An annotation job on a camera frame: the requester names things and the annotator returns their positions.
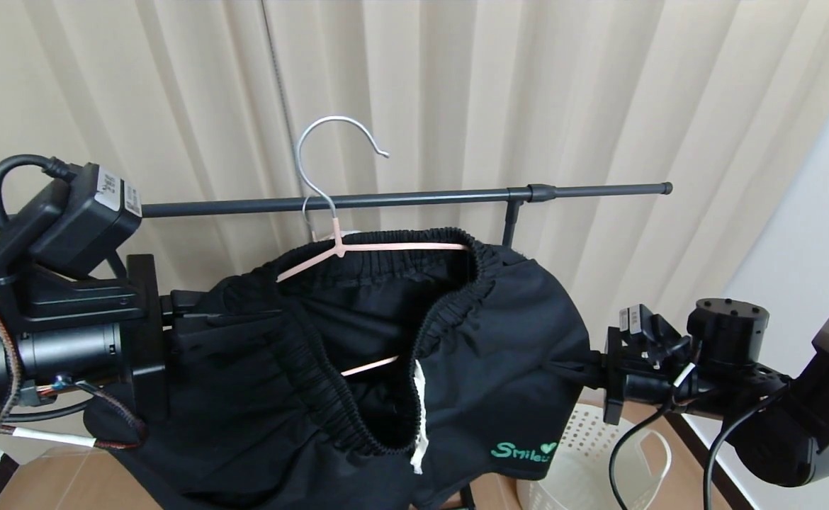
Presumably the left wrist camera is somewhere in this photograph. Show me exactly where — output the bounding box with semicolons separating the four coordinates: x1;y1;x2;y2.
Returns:
0;161;144;283

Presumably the black clothes rack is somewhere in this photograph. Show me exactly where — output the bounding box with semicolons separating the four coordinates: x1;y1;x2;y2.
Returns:
0;181;674;510

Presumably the beige curtain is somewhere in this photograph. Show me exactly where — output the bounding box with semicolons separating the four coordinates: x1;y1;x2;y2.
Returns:
0;0;829;426

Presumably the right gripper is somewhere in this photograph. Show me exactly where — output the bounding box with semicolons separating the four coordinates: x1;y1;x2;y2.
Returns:
603;326;718;426

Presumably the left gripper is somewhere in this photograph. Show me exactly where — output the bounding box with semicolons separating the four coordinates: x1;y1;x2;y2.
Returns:
18;254;172;420

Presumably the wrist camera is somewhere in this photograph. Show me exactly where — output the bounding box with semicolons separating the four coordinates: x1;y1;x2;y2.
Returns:
0;161;144;283
616;305;693;363

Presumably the black garment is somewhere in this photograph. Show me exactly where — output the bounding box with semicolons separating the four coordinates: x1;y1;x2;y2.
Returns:
85;227;592;510

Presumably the white laundry basket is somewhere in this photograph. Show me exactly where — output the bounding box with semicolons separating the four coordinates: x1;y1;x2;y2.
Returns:
516;402;672;510

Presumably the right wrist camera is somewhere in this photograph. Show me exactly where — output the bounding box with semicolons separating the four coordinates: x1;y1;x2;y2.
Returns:
616;305;693;363

